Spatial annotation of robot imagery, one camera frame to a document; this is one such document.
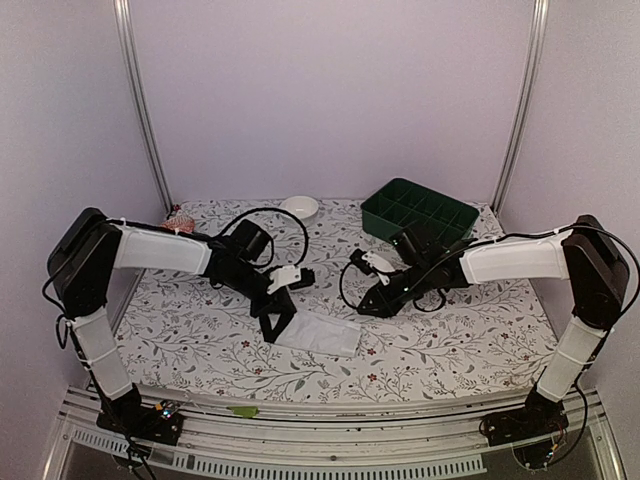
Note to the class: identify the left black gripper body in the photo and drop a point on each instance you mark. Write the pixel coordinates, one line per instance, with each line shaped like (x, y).
(275, 302)

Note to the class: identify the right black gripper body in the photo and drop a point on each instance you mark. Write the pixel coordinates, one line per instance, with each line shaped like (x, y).
(419, 284)

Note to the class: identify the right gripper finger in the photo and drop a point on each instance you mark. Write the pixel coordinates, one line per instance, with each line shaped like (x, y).
(372, 301)
(388, 309)

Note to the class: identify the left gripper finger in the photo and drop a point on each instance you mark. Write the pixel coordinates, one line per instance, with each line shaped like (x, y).
(267, 329)
(282, 323)

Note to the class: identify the white underwear black trim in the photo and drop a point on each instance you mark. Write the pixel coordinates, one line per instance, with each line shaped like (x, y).
(321, 334)

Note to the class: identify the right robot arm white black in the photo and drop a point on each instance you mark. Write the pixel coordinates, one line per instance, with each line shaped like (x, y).
(592, 259)

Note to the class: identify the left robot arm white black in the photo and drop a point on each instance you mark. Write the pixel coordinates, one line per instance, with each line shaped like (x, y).
(80, 268)

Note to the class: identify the green tape piece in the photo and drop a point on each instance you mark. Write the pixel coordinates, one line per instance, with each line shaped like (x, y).
(243, 411)

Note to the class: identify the floral patterned table mat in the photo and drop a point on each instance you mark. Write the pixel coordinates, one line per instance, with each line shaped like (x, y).
(178, 332)

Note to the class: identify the green divided organizer tray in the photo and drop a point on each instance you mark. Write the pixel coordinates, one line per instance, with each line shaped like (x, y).
(401, 202)

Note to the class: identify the white ceramic bowl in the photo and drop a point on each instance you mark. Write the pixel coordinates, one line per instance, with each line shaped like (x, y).
(304, 208)

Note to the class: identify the red patterned cupcake cup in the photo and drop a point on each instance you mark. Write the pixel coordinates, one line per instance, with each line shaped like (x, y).
(179, 223)

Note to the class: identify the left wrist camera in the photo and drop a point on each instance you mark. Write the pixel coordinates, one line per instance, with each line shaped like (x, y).
(291, 277)

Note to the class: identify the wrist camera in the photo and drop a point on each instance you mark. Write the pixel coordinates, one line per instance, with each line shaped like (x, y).
(370, 263)
(291, 277)

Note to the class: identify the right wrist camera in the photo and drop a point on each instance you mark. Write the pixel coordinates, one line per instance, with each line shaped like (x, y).
(370, 263)

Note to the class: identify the aluminium front rail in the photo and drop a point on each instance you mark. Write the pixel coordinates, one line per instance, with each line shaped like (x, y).
(430, 439)

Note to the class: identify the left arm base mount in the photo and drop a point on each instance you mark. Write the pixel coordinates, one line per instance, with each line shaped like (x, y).
(127, 415)

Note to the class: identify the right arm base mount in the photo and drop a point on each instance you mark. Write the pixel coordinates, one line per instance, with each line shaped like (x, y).
(534, 432)

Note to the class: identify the right aluminium frame post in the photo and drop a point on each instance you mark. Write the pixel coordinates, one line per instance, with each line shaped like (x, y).
(533, 58)

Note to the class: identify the aluminium frame post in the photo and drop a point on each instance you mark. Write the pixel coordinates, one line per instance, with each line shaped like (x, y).
(124, 25)
(533, 58)

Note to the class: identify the left aluminium frame post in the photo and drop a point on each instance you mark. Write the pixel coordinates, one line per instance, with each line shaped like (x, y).
(124, 25)

